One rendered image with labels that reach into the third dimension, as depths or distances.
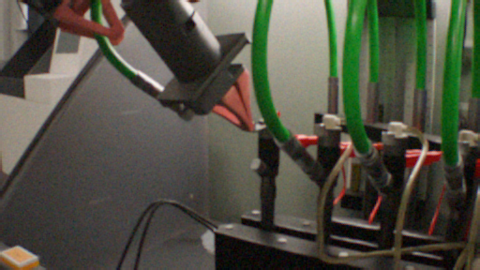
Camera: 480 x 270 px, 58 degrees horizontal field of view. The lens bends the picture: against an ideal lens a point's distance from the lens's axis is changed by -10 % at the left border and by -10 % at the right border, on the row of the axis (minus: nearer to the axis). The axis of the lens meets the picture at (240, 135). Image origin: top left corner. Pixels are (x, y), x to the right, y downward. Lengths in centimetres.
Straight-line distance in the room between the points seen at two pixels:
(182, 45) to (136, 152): 42
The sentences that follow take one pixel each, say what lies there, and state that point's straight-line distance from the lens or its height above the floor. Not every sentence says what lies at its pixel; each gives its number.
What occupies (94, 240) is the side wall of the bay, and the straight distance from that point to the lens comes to 83.
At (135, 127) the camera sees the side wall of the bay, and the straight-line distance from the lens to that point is 85.
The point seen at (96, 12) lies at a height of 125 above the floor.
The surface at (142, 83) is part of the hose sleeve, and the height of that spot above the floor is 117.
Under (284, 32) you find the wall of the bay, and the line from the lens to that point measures 89.
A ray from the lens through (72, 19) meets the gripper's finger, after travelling 54.
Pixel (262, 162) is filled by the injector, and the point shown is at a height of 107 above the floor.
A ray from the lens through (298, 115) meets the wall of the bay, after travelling 89.
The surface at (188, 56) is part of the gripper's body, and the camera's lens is 47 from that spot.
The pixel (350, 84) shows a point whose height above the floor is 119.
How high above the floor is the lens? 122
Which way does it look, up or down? 12 degrees down
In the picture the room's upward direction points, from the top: straight up
